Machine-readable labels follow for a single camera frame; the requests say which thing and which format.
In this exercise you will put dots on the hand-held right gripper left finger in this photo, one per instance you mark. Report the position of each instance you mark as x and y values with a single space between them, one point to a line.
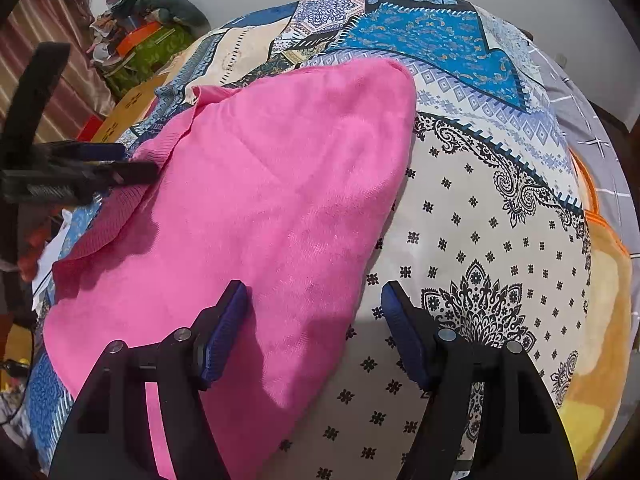
226 330

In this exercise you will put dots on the green patterned cloth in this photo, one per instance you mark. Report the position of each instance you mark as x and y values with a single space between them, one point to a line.
145 60

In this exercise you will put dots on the pink knit cardigan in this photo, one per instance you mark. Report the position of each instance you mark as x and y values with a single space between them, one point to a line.
260 200

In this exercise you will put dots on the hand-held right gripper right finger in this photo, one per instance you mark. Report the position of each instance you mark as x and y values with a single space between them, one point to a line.
402 332

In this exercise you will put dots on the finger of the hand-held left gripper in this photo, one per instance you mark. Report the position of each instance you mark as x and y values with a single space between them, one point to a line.
95 150
135 173

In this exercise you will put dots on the wooden bed board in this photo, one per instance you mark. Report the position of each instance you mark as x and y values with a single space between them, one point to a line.
130 105

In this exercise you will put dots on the grey checked sheet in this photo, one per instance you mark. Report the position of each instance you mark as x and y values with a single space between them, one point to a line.
585 110

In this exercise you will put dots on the brown striped curtain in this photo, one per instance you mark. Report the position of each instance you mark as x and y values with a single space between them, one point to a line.
60 15

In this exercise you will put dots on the pile of clutter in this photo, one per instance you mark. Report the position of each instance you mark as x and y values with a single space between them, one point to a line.
117 15

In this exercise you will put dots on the orange fleece blanket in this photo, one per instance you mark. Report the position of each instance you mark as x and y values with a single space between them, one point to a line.
600 335

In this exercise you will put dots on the patchwork printed bedsheet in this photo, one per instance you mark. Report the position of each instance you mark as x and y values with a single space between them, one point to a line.
475 235

